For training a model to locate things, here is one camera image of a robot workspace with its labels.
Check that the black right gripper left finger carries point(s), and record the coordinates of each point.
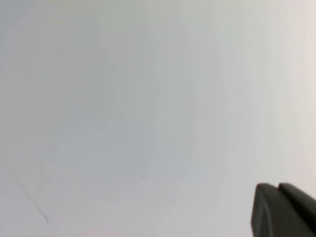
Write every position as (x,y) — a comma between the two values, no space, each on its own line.
(266,214)

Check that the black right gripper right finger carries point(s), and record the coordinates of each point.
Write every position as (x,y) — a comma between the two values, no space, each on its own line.
(301,200)

